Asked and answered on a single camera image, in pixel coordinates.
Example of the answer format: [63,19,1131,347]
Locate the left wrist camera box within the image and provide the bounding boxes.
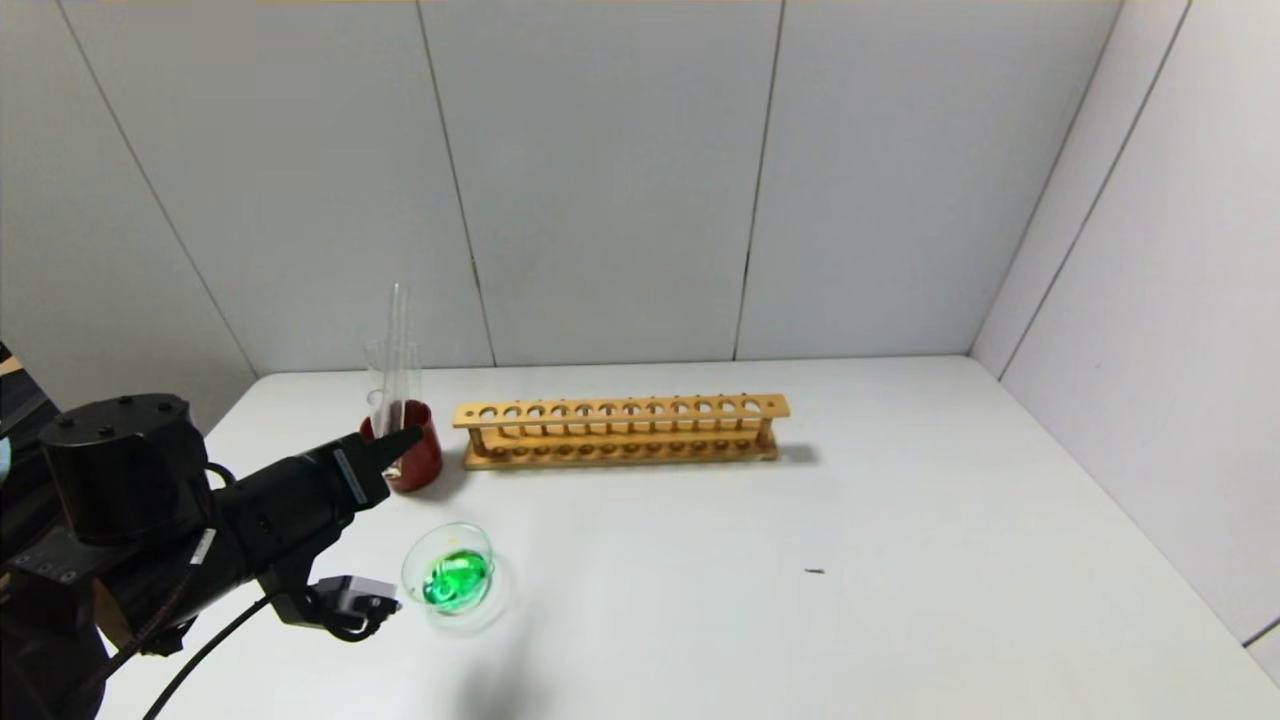
[300,574,403,629]

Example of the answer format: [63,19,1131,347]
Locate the test tube with yellow pigment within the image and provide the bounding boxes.
[385,283,408,479]

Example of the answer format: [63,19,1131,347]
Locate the wooden test tube rack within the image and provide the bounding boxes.
[453,394,791,471]

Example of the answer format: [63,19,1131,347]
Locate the dark red cup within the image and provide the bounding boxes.
[358,401,445,494]

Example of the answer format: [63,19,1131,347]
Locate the person in dark clothing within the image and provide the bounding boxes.
[0,343,56,441]

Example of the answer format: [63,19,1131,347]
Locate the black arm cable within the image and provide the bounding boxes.
[145,588,401,720]

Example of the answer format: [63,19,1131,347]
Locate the clear glass dish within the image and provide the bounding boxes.
[402,521,514,632]

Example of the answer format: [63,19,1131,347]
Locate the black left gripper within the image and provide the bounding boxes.
[234,424,425,566]

